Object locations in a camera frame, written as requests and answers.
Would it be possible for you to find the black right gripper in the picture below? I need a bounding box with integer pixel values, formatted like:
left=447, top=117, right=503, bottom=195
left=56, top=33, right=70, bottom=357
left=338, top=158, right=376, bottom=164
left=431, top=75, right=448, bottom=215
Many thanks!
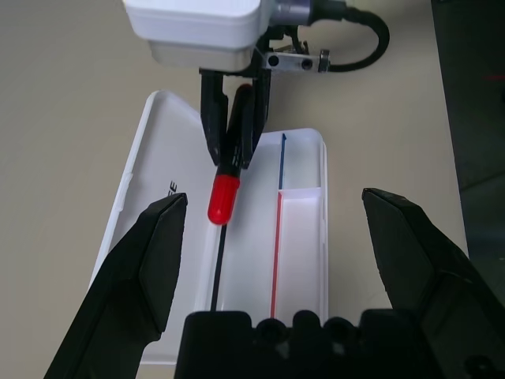
left=199, top=33, right=332, bottom=170

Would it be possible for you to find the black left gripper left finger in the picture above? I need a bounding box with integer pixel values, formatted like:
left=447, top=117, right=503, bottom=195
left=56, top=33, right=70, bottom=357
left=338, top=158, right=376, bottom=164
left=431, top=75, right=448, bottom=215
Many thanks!
left=43, top=192, right=188, bottom=379

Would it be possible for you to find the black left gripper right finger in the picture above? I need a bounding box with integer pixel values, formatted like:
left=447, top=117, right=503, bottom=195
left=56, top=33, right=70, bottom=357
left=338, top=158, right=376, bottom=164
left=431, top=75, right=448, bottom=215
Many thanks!
left=361, top=188, right=505, bottom=379

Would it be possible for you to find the black marker with red cap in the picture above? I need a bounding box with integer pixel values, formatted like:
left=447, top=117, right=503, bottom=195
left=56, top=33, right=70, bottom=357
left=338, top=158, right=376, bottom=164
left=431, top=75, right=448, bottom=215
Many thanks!
left=208, top=84, right=256, bottom=226

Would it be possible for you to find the white plastic pencil case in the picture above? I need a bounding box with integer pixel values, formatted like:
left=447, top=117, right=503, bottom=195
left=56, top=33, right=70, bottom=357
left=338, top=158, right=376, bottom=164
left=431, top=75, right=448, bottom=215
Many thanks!
left=88, top=89, right=329, bottom=366

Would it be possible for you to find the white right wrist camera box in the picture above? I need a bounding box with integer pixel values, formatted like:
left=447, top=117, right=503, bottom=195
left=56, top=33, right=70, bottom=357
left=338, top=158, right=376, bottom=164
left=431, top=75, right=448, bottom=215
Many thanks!
left=122, top=0, right=277, bottom=74

